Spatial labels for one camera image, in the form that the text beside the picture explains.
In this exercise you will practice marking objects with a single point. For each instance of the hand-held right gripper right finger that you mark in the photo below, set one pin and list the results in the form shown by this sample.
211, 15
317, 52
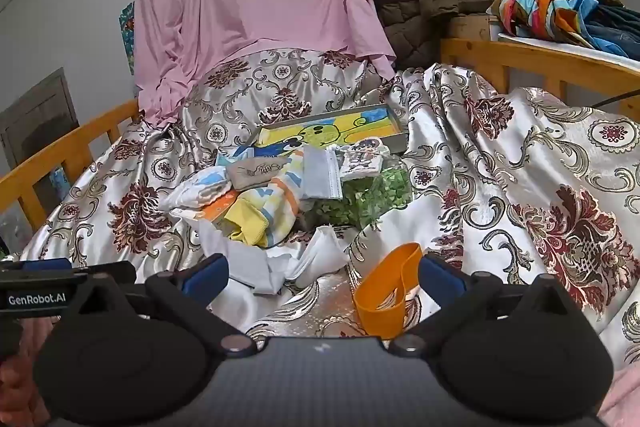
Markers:
440, 281

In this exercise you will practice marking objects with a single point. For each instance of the floral satin blanket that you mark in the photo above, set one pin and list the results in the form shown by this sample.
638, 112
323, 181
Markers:
500, 157

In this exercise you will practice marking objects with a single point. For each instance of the dark blue cloth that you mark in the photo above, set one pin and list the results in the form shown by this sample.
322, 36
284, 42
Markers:
265, 152

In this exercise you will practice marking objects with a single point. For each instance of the green leafy plastic bag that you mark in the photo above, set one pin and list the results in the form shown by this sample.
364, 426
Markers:
385, 192

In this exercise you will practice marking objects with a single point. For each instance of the colourful patterned cloth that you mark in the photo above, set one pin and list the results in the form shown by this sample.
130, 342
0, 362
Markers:
535, 7

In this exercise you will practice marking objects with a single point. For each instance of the blue garment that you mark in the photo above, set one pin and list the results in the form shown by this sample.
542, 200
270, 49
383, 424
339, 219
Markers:
610, 27

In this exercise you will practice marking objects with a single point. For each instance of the plywood board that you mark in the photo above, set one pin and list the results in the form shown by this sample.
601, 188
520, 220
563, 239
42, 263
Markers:
472, 27

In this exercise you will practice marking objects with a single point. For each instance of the striped yellow blue towel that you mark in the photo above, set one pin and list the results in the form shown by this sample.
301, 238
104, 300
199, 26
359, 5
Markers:
265, 212

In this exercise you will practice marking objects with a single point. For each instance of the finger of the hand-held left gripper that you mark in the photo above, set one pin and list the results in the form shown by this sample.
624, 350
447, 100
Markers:
45, 264

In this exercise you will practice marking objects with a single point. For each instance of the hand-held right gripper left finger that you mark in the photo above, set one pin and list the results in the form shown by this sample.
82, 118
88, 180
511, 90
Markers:
205, 276

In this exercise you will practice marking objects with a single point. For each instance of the person's left forearm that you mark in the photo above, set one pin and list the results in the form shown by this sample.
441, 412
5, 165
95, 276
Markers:
15, 382

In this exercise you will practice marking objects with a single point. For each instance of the cartoon printed pouch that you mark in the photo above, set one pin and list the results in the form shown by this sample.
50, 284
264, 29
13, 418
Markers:
360, 157

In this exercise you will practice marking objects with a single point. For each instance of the blue face mask packet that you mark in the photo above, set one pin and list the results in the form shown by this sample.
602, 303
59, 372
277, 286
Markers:
320, 177

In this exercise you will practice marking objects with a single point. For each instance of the wooden bed frame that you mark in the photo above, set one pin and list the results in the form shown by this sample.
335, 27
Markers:
470, 52

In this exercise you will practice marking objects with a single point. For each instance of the wall poster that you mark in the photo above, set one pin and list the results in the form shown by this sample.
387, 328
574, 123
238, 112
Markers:
127, 37

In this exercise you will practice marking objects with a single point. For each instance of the white crumpled cloth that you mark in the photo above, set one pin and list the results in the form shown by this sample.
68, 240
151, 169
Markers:
320, 257

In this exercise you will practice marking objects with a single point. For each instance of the metal box with cartoon picture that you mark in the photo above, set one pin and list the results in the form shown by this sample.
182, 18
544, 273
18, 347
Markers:
320, 132

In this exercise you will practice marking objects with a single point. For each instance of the grey door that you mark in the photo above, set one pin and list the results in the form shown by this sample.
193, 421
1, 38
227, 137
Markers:
40, 117

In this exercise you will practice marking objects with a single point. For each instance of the grey fabric pouch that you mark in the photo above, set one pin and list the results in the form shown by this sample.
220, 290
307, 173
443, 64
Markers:
255, 174

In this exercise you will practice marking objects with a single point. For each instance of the orange elastic band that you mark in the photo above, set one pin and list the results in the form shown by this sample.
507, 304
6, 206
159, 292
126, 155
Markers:
380, 307

